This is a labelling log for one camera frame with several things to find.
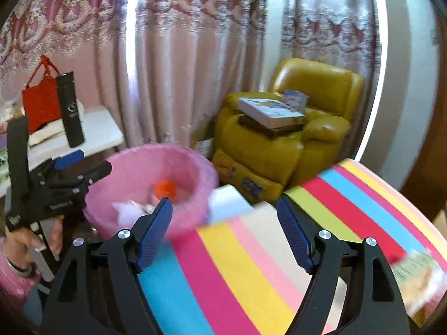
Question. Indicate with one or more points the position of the orange round lid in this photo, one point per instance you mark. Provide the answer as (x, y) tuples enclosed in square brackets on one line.
[(166, 189)]

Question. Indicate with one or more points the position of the folded white cloth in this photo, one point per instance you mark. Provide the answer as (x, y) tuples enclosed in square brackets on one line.
[(47, 134)]

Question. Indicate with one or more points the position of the red tote bag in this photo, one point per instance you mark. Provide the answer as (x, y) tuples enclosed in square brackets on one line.
[(40, 101)]

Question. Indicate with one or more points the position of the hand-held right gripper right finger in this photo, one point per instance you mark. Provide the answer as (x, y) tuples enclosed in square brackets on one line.
[(293, 230)]

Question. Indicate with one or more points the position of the yellow snack packet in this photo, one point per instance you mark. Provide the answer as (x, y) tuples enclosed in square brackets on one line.
[(419, 275)]

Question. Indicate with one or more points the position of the white side table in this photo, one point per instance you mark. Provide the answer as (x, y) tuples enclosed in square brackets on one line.
[(101, 129)]

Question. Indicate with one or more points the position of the narrow lace patterned curtain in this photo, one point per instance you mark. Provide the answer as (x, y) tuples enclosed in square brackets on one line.
[(324, 24)]

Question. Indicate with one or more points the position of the dark flat box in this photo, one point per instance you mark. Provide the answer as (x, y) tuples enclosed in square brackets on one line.
[(255, 125)]

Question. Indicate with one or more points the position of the striped colourful tablecloth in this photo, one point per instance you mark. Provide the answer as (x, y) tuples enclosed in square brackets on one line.
[(244, 268)]

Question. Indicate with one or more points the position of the brown wooden door frame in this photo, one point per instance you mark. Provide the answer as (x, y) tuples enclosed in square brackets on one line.
[(426, 164)]

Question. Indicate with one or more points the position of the black thermos bottle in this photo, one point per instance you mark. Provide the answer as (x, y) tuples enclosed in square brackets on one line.
[(71, 111)]

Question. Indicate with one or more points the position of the yellow leather armchair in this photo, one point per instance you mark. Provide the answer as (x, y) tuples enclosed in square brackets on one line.
[(314, 80)]

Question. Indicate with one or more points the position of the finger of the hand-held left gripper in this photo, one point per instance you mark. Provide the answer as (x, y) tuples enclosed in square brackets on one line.
[(90, 174), (70, 159)]

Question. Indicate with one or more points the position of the pink lined trash bin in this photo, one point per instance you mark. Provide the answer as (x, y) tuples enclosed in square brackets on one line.
[(139, 167)]

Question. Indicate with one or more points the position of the white foam sheet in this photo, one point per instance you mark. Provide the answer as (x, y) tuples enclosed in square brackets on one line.
[(228, 202)]

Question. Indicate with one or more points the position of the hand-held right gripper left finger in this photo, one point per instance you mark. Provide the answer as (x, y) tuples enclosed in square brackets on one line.
[(157, 230)]

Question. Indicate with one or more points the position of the wide lace patterned curtain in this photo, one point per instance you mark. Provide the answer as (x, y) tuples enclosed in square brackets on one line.
[(174, 59)]

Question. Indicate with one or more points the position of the small blue box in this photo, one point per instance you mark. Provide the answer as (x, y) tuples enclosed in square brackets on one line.
[(295, 98)]

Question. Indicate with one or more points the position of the person's left hand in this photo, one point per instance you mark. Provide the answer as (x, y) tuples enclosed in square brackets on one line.
[(21, 244)]

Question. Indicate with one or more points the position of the white flat box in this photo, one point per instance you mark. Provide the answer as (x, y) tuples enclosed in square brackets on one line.
[(269, 111)]

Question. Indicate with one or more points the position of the white pink crumpled wrapper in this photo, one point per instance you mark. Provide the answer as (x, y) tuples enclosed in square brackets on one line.
[(131, 213)]

